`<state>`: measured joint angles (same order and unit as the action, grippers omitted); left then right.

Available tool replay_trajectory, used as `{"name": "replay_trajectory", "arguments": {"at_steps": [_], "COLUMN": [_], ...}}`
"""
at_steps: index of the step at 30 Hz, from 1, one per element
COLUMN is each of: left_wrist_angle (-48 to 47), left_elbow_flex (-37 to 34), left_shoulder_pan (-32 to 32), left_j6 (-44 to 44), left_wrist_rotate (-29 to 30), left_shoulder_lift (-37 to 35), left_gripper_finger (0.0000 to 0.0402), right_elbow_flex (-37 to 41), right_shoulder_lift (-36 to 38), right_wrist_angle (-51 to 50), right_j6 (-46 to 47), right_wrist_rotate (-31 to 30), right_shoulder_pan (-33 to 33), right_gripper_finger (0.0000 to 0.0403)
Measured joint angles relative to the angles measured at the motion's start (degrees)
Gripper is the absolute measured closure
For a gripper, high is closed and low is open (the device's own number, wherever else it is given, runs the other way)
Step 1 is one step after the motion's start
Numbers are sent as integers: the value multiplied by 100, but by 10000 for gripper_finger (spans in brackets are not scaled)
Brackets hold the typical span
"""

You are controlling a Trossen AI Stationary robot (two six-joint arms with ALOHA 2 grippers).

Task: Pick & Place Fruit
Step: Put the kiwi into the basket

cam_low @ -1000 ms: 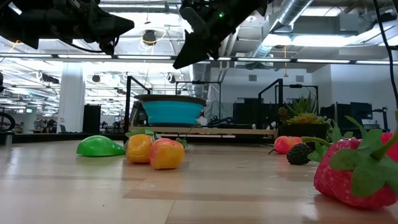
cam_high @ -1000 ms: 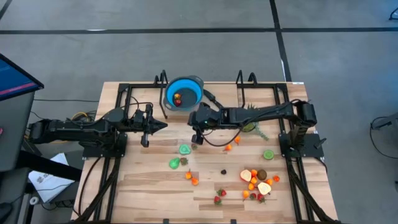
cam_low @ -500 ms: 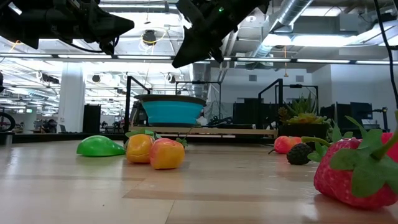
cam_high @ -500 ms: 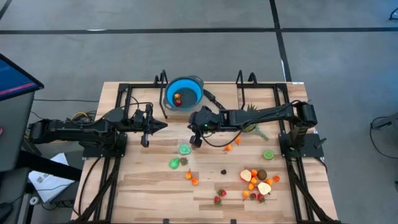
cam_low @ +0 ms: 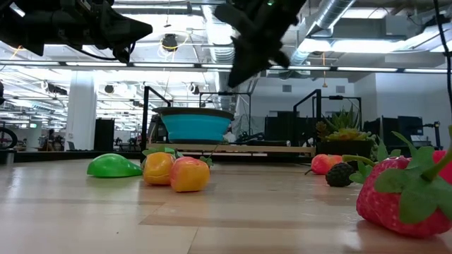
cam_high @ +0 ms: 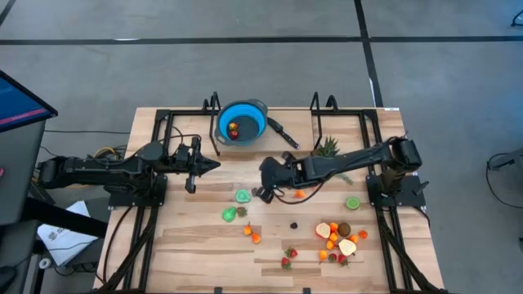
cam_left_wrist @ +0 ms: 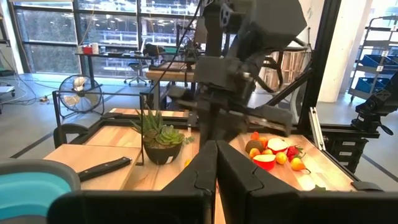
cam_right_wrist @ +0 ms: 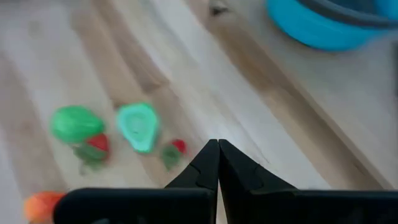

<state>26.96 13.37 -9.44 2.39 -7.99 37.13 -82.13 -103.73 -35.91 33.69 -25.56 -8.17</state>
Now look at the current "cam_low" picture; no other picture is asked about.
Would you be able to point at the grey cylinder bin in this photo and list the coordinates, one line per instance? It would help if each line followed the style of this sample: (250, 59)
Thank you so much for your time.
(9, 157)

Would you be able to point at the black speaker cabinet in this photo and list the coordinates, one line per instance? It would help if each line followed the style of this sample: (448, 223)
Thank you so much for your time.
(104, 134)

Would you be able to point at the black tube stand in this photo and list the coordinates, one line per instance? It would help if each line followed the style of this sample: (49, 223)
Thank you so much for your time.
(319, 116)
(145, 120)

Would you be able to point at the black metal table frame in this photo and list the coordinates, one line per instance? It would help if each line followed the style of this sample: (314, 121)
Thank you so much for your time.
(53, 157)

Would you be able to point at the black monitor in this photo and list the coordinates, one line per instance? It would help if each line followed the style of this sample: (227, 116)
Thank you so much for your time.
(406, 128)

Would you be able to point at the blue collapsible colander grey rim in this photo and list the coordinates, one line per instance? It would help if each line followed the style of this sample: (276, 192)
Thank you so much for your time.
(194, 127)

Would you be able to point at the black wheel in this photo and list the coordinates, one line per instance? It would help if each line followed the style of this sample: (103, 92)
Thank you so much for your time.
(7, 137)

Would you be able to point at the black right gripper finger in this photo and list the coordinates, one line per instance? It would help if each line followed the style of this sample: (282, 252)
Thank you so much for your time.
(254, 56)

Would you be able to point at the dark toy blackberry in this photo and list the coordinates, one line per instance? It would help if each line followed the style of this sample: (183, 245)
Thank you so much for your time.
(339, 175)

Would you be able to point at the person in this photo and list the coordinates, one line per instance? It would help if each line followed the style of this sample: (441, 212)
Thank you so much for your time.
(52, 139)

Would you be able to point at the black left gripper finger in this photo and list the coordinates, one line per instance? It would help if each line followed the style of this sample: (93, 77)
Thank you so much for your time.
(127, 35)

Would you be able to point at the silver ventilation duct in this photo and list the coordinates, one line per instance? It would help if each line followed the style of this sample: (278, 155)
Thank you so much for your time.
(220, 35)

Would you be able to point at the long ceiling light strip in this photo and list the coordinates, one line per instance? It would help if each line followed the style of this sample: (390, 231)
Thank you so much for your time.
(162, 65)

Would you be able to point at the black ceiling camera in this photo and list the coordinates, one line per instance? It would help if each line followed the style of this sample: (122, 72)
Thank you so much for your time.
(169, 42)

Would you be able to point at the bright green pear half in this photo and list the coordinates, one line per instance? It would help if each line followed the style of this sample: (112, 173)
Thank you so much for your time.
(113, 166)

